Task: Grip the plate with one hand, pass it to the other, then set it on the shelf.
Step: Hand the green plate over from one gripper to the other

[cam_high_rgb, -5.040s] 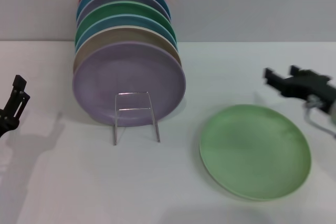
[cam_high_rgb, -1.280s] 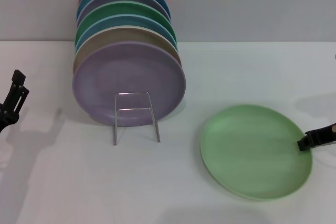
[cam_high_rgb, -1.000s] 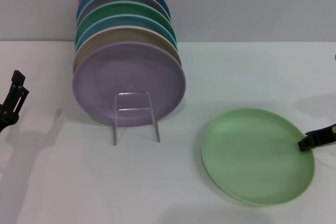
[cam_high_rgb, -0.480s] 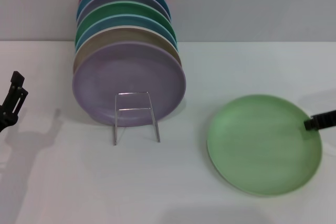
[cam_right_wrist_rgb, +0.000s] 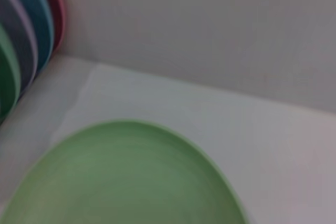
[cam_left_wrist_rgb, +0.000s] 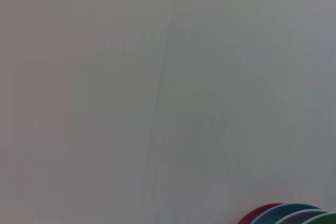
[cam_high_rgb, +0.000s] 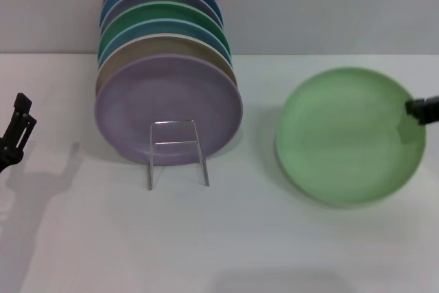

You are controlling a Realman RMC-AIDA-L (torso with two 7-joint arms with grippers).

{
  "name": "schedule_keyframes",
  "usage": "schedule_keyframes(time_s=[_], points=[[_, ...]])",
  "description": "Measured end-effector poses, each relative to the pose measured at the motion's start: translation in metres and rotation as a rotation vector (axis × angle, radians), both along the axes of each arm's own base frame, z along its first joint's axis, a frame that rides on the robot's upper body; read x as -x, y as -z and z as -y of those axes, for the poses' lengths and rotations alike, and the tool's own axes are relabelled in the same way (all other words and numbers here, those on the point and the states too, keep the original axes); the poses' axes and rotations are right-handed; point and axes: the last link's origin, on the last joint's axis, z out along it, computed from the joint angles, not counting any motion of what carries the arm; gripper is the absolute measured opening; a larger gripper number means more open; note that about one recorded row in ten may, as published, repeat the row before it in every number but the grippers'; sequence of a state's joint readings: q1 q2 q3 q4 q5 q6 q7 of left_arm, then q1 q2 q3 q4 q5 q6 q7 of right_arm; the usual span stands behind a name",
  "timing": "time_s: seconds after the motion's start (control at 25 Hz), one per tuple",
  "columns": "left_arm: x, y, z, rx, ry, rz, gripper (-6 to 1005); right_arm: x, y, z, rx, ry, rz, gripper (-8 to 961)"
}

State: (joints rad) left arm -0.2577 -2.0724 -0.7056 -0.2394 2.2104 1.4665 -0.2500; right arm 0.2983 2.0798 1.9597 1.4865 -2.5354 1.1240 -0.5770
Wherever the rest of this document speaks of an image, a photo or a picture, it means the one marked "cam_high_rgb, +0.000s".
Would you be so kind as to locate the light green plate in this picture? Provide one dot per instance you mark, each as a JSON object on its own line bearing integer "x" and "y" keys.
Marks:
{"x": 343, "y": 135}

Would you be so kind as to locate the beige plate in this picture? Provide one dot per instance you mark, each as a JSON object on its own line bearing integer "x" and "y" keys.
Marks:
{"x": 154, "y": 46}

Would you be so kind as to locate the dark green plate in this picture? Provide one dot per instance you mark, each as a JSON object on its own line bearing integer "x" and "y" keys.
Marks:
{"x": 164, "y": 11}

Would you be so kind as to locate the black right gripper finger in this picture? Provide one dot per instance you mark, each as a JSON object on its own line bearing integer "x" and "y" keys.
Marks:
{"x": 425, "y": 109}

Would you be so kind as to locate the lavender purple plate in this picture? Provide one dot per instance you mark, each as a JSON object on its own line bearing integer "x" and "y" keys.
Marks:
{"x": 164, "y": 94}

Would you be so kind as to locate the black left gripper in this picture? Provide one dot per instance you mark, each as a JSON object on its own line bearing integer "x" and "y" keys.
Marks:
{"x": 9, "y": 155}

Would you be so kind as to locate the light blue plate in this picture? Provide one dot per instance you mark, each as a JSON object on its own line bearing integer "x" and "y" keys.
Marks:
{"x": 161, "y": 28}

